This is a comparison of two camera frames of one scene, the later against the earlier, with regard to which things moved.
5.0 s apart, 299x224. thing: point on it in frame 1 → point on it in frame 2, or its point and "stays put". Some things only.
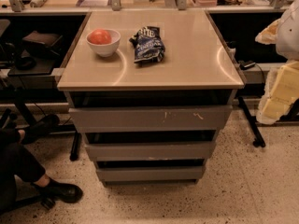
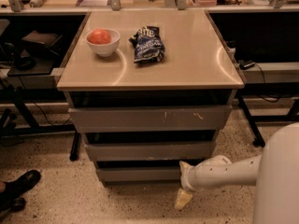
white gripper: [289, 35] → [195, 178]
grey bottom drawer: [151, 174] stays put
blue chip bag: [148, 45] stays put
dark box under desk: [40, 45] stays put
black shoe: [54, 190] → [11, 198]
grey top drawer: [148, 119] stays put
